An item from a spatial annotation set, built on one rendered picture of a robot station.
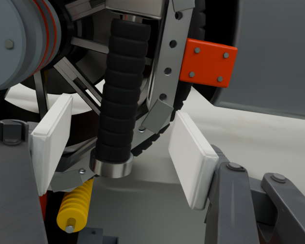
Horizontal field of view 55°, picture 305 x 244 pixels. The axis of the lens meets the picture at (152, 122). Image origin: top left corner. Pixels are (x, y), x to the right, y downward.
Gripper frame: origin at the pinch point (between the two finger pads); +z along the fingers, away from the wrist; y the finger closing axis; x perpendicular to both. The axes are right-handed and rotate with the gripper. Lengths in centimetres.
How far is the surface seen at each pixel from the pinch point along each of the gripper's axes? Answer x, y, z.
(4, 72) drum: -1.3, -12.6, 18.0
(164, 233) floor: -83, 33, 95
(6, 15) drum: 4.8, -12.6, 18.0
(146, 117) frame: -8.6, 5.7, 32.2
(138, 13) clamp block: 7.2, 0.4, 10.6
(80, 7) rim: 7.1, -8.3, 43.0
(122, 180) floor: -83, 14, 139
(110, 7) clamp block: 7.2, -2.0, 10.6
